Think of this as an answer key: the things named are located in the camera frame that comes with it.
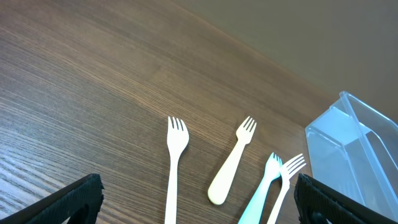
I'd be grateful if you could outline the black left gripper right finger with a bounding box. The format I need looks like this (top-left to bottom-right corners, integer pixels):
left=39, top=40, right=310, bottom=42
left=294, top=173, right=397, bottom=224

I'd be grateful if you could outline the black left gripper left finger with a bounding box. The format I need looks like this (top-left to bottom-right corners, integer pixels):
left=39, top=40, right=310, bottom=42
left=1, top=174, right=104, bottom=224

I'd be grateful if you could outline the left clear plastic container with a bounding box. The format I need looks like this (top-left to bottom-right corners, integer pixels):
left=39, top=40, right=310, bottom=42
left=305, top=91, right=397, bottom=221

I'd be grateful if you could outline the white long plastic fork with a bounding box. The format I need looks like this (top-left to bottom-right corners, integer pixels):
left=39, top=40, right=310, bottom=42
left=267, top=154, right=306, bottom=224

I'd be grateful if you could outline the light blue plastic fork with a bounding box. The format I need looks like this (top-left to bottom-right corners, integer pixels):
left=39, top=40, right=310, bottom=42
left=238, top=152, right=282, bottom=224

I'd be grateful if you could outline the cream yellow plastic fork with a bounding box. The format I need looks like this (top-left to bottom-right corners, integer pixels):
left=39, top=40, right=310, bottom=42
left=208, top=116, right=257, bottom=205

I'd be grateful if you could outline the small white plastic fork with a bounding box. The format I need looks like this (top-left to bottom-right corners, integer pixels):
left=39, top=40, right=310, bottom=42
left=164, top=116, right=189, bottom=223

